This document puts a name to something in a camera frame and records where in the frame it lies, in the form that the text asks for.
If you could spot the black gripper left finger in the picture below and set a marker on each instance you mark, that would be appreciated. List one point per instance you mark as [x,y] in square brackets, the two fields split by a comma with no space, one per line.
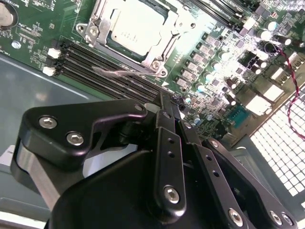
[59,133]

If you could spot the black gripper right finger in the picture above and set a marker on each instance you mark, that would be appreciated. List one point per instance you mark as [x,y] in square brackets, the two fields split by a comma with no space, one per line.
[214,157]

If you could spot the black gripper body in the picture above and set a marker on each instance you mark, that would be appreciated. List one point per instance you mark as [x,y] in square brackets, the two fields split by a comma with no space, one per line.
[119,195]

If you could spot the thin metal locking lever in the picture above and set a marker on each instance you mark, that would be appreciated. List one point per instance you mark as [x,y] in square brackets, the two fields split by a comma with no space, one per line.
[124,72]

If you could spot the silver CPU chip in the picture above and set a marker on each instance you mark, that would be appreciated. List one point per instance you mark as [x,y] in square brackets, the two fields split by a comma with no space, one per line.
[133,33]

